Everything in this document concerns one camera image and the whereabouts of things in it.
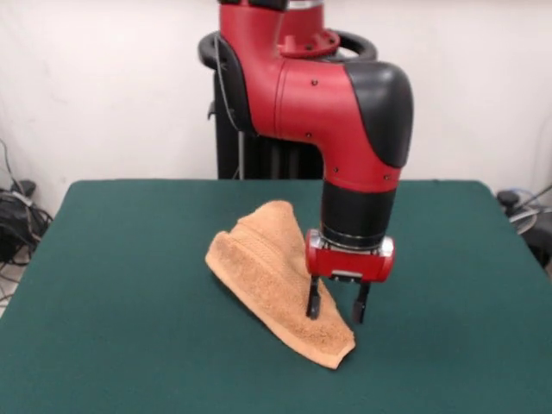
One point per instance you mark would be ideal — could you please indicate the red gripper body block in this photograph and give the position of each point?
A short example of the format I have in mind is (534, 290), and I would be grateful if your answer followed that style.
(345, 263)

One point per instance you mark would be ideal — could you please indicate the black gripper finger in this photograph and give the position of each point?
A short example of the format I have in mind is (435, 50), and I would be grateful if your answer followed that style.
(360, 308)
(313, 306)

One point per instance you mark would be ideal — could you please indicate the orange terry towel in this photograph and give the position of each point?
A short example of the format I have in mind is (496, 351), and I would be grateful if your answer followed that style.
(259, 267)

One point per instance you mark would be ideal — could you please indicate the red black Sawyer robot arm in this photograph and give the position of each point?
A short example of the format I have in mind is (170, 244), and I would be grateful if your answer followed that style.
(310, 99)

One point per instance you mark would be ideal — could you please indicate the dark green table cloth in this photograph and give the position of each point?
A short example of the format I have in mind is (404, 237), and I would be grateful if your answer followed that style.
(129, 302)

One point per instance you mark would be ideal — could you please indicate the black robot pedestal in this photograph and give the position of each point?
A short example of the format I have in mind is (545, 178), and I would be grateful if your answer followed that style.
(224, 151)

